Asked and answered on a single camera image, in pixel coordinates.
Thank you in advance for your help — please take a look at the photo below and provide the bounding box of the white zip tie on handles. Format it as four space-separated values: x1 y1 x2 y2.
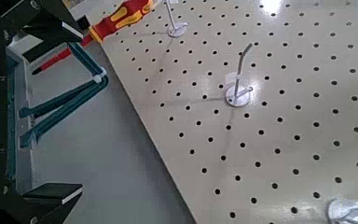
91 67 108 85

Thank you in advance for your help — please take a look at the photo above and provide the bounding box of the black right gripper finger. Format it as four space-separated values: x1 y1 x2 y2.
0 0 86 63
0 182 85 224

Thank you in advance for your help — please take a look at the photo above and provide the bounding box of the white pegboard hook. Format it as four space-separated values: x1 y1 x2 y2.
325 198 358 224
162 0 190 38
224 42 255 108

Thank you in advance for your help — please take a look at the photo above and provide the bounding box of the white perforated pegboard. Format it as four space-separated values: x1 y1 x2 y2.
100 0 358 224

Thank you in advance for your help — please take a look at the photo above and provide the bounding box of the grey crate with teal handles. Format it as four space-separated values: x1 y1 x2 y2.
5 31 110 188

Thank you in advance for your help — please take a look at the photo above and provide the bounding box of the red yellow screwdriver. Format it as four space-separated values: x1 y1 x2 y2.
32 0 155 77

